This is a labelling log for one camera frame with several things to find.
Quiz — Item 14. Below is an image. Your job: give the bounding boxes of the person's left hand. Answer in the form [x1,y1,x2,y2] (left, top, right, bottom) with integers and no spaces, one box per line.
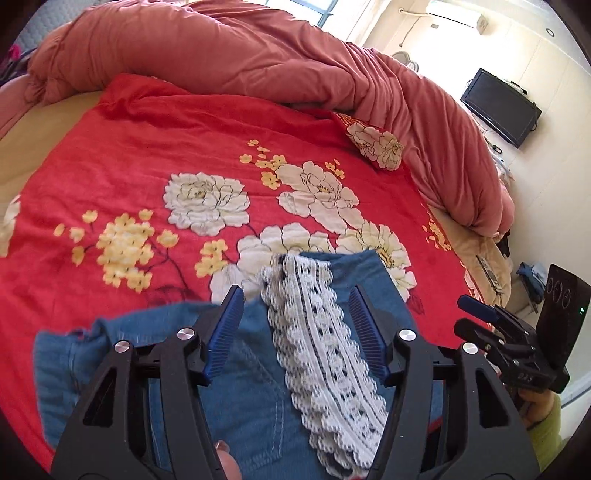
[215,440,243,480]

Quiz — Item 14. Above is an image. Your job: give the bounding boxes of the blue cloth heap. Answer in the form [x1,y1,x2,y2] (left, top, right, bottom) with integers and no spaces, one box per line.
[516,261,549,304]

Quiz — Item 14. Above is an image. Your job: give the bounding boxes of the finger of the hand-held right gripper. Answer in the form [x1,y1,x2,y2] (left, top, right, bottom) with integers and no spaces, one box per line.
[458,296,511,326]
[454,318,509,370]

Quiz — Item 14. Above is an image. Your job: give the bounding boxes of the white fan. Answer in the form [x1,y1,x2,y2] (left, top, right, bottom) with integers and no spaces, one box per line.
[392,51,423,75]

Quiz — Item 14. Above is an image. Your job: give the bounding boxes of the grey quilted headboard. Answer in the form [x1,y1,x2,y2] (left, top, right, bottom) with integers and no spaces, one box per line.
[14,7,88,54]

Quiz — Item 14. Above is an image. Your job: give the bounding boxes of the person's right forearm green sleeve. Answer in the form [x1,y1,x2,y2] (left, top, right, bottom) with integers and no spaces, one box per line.
[526,397,565,472]

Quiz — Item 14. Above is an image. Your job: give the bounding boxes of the blue denim pants lace trim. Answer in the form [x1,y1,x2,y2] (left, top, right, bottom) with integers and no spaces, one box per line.
[33,249,444,480]

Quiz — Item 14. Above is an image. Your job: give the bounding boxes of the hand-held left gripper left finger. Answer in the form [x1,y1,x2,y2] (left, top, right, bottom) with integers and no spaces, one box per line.
[51,285,245,480]

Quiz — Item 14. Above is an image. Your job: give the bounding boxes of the white air conditioner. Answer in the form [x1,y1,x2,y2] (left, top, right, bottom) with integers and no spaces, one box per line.
[427,0,489,34]

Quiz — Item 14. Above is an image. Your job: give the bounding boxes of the black flat television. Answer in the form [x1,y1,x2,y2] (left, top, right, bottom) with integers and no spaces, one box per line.
[460,68,542,148]

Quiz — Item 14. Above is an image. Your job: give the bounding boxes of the salmon pink duvet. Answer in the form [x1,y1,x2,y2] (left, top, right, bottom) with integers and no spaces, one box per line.
[25,0,515,236]

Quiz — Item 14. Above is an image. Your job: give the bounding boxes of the red floral cushion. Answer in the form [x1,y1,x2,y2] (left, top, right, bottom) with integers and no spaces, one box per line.
[332,112,404,171]

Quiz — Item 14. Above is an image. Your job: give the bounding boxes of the red floral blanket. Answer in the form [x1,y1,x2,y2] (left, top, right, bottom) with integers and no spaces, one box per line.
[0,74,490,472]

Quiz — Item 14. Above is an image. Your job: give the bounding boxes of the person's right hand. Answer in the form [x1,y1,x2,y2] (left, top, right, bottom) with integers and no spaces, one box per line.
[518,387,561,428]

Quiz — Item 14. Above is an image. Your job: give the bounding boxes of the window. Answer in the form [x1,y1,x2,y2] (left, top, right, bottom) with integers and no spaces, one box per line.
[265,0,372,31]

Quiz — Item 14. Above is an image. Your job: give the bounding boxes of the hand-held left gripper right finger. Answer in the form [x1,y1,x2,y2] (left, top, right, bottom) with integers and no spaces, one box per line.
[348,285,541,480]

